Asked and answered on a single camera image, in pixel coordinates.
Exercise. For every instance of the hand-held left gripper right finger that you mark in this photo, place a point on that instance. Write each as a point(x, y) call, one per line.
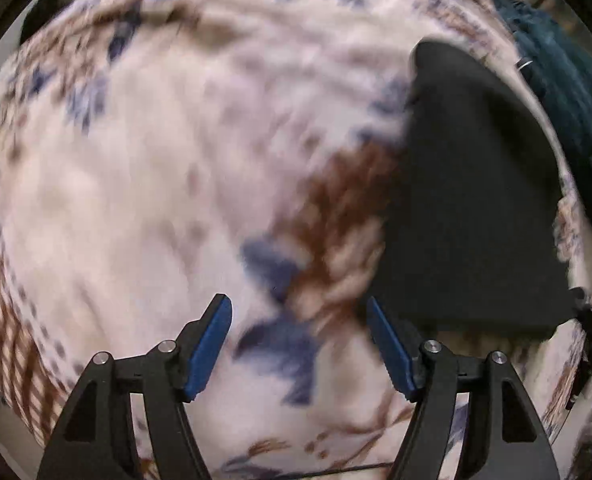
point(391, 350)

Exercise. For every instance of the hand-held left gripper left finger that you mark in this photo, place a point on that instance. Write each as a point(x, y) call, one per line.
point(208, 345)

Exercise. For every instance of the dark striped small garment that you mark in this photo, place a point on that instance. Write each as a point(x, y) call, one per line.
point(476, 210)

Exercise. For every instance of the floral printed blanket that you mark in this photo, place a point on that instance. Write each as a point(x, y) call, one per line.
point(150, 185)

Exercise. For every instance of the dark teal cloth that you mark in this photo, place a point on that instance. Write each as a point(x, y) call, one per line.
point(561, 85)

